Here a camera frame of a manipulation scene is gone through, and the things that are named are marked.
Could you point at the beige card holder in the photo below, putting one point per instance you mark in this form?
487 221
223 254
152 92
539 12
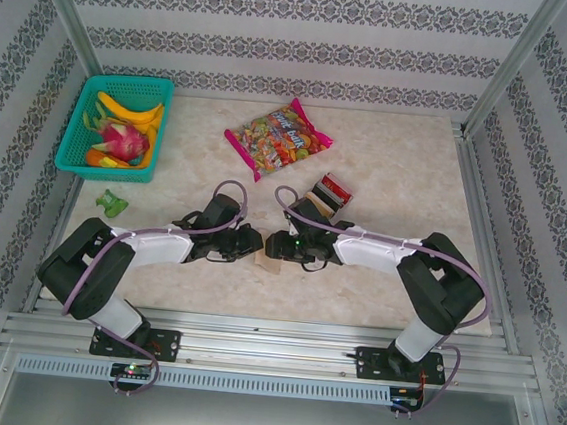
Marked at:
270 266

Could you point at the clear acrylic card box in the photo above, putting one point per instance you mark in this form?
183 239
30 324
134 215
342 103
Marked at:
339 207

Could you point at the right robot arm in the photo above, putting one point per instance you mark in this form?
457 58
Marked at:
370 256

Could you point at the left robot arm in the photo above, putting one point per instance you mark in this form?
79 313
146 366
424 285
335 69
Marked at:
160 246

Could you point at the gold card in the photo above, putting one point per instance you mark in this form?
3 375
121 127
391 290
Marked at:
317 203

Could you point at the black and white card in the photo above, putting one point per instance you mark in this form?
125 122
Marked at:
326 196

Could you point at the red card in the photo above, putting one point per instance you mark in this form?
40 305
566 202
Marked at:
338 187

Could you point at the colourful candy bag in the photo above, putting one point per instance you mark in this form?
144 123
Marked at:
275 139

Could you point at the yellow toy banana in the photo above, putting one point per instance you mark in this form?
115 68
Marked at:
127 113
154 142

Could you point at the green toy piece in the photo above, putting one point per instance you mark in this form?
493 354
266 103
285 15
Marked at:
111 203

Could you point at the pink toy dragon fruit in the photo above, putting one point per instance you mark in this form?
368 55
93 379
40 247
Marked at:
122 139

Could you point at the orange toy fruit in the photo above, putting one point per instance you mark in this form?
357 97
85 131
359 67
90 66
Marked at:
94 157

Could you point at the teal plastic basket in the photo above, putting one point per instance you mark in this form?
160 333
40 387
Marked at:
73 152

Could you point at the left circuit board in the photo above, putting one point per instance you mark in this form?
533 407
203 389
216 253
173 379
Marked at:
130 370

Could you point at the circuit board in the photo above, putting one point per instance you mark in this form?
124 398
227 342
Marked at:
130 370
406 400

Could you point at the right circuit board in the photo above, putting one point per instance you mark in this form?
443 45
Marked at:
406 400

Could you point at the aluminium rail frame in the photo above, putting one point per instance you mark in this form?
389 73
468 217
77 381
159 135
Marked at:
260 351

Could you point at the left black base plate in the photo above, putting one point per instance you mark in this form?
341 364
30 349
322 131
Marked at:
170 344

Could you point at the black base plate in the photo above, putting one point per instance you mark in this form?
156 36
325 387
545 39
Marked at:
170 344
364 366

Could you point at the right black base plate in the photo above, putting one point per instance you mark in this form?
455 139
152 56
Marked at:
364 366

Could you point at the aluminium side rail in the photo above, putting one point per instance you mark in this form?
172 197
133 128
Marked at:
476 191
67 202

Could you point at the aluminium frame post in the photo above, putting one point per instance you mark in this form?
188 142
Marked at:
516 59
67 6

